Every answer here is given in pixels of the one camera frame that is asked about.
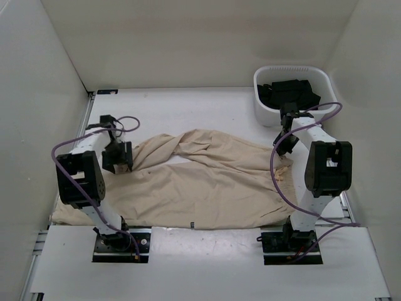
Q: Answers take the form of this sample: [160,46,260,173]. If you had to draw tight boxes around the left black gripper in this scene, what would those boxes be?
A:
[101,140,132,173]

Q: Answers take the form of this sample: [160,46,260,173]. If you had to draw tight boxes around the black folded garment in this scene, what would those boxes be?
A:
[257,80,321,110]

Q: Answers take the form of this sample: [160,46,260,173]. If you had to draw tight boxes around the white plastic basket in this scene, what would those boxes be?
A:
[253,65,338,127]

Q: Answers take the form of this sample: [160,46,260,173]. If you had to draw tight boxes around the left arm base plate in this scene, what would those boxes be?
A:
[92,227,152,263]

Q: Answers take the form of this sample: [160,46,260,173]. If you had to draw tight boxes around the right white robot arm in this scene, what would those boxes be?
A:
[273,102,353,251]

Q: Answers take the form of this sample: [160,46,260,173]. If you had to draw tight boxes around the left aluminium frame rail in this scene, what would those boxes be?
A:
[19,91,96,300]

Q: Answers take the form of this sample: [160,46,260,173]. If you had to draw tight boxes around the beige trousers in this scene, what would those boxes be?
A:
[51,129,298,231]

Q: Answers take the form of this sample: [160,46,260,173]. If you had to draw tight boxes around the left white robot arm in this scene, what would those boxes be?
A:
[52,115,133,251]

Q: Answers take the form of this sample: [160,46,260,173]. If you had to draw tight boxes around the aluminium frame rail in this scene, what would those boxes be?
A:
[19,91,96,300]
[339,191,355,223]

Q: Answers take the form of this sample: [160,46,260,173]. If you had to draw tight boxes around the right aluminium frame rail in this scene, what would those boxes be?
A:
[339,191,355,223]

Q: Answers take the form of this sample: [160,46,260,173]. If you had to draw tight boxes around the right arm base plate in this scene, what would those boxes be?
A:
[256,231,323,266]

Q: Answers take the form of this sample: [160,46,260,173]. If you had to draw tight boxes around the front aluminium rail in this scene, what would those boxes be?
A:
[128,223,284,231]

